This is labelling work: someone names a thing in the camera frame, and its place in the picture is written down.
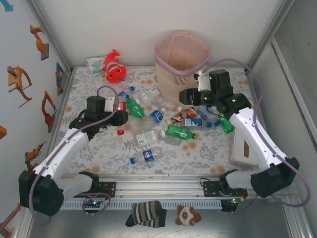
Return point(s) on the red label water bottle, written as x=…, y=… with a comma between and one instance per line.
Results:
x=122, y=105

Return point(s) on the red bottle cap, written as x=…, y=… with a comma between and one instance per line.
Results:
x=120, y=132

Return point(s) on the green plastic soda bottle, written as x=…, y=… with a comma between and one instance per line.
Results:
x=227, y=126
x=135, y=107
x=179, y=131

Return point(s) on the beige slatted plastic bin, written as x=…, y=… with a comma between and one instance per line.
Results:
x=171, y=84

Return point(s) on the clear bottle white cap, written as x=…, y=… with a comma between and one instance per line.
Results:
x=166, y=102

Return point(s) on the blue label plastic bottle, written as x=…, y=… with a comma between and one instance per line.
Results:
x=203, y=112

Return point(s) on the clear crushed plastic bottle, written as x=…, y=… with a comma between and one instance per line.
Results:
x=146, y=125

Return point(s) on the clear bottle white green label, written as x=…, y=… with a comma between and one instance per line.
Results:
x=149, y=94
x=147, y=137

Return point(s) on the clear Pepsi label bottle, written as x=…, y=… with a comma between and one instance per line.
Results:
x=148, y=155

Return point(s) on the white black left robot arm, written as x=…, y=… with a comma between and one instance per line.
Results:
x=62, y=151

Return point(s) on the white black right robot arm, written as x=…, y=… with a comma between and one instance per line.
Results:
x=257, y=143

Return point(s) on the blue bottle cap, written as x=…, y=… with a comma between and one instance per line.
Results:
x=217, y=123

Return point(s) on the printed tissue packet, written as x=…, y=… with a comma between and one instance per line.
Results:
x=95, y=65

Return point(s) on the red plush fish toy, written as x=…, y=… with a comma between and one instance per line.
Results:
x=115, y=70

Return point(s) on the white tissue box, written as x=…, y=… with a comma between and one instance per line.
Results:
x=241, y=148

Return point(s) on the black beige striped sock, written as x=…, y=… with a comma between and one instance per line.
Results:
x=146, y=214

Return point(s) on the brown white plush toy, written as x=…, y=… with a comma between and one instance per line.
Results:
x=188, y=215

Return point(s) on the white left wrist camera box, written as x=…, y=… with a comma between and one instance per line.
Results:
x=110, y=104

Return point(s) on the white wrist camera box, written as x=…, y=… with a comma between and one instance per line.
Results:
x=203, y=80
x=110, y=104

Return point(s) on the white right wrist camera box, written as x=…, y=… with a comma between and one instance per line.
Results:
x=203, y=80

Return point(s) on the blue orange wall sticker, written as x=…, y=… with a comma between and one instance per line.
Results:
x=59, y=74

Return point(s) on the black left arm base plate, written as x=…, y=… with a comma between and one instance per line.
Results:
x=111, y=189

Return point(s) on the aluminium mounting rail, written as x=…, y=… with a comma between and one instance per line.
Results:
x=161, y=188

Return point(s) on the orange gripper claw wall sticker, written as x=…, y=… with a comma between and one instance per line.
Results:
x=15, y=81

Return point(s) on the aluminium cage frame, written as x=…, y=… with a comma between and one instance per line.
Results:
x=50, y=32

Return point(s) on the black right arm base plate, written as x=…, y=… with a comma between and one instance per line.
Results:
x=210, y=188

